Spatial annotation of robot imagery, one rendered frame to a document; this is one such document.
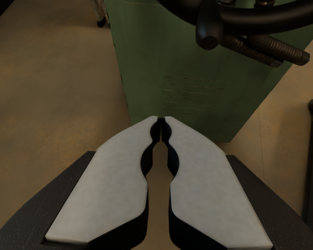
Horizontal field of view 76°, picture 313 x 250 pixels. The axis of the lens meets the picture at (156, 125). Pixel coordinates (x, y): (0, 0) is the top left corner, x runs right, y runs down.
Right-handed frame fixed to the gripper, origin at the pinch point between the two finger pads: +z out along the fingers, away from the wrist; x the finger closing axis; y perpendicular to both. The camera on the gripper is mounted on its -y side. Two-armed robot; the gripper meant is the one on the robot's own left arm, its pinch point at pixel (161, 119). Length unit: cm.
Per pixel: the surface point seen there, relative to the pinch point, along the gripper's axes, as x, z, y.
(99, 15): -40, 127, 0
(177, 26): 2.9, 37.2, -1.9
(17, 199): -55, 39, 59
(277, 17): 11.8, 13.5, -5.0
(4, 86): -82, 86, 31
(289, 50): 20.8, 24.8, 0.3
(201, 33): 3.3, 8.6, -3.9
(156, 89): -2, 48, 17
